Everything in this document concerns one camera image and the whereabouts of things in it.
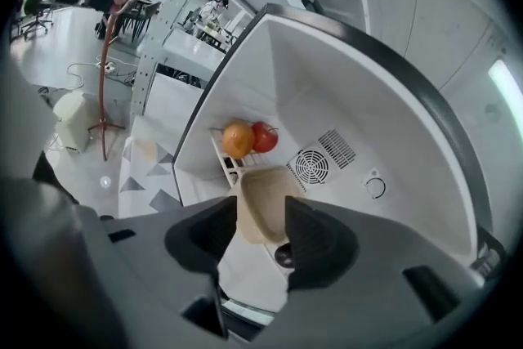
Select white wire rack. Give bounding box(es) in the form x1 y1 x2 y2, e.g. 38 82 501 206
209 128 263 181

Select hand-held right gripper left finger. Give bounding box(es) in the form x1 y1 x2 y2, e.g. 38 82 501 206
164 195 239 274

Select white perforated metal column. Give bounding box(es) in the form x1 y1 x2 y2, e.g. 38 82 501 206
129 0 230 120

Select cream plastic bin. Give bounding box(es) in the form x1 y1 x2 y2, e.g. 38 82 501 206
52 90 100 155

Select dark purple plum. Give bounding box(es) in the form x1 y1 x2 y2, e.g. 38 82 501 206
274 243 295 269

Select black dining chairs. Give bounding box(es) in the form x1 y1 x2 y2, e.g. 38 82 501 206
117 0 163 43

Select red apple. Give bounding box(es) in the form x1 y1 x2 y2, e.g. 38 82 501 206
251 121 280 154

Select black office chair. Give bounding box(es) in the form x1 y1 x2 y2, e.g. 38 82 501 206
19 0 55 38

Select beige plastic container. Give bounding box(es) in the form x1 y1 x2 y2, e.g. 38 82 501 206
227 166 304 246

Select white long table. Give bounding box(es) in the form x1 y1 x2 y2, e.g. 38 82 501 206
162 28 230 70

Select grey triangle patterned mat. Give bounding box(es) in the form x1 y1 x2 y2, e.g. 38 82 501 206
117 114 183 218

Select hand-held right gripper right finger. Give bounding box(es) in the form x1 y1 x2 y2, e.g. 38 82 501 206
284 195 361 292

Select white fridge with black edge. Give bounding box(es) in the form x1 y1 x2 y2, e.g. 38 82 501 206
172 2 496 273

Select orange fruit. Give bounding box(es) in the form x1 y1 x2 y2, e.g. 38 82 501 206
222 121 256 160

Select ceiling light bar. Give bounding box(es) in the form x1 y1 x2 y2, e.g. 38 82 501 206
487 58 512 96

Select white power strip with cable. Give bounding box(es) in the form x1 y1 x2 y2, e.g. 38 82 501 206
66 60 120 92

